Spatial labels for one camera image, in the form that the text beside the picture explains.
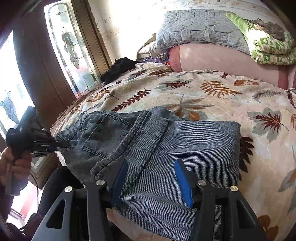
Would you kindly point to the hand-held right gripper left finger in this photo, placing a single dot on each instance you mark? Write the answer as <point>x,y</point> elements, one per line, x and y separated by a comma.
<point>120,178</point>

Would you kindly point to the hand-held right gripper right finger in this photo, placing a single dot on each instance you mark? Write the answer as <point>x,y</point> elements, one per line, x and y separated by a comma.
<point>182,183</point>

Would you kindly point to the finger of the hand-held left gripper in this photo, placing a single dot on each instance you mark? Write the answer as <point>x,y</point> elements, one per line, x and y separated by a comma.
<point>45,150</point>
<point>46,138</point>

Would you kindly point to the grey-blue denim pants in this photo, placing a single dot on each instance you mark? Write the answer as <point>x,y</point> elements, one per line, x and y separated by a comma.
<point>185,143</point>

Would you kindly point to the person's left forearm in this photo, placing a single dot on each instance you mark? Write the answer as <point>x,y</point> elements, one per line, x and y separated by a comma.
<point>5,208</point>

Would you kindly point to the person's left hand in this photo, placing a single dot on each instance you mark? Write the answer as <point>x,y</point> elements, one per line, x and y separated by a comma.
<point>22,168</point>

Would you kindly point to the wooden stained-glass door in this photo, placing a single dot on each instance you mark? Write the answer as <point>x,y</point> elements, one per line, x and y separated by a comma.
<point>46,69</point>

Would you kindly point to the cream leaf-print blanket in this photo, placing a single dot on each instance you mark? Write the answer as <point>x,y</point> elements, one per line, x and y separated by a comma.
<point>219,104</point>

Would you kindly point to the black crumpled cloth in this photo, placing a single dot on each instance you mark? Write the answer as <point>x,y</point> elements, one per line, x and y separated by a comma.
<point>118,68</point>

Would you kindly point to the purple plastic packet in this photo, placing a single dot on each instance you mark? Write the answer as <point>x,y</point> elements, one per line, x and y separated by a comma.
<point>161,58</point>

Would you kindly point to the white crumpled pillow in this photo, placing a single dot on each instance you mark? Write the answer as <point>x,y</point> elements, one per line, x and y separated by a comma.
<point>145,49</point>

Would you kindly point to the grey quilted pillow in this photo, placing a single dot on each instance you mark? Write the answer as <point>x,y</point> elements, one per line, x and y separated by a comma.
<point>196,27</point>

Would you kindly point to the green patterned quilt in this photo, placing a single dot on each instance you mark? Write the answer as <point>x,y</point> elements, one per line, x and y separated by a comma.
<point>266,49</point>

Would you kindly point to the dark grey crumpled cloth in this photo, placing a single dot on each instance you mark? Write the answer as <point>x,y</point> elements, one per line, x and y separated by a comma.
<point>270,27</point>

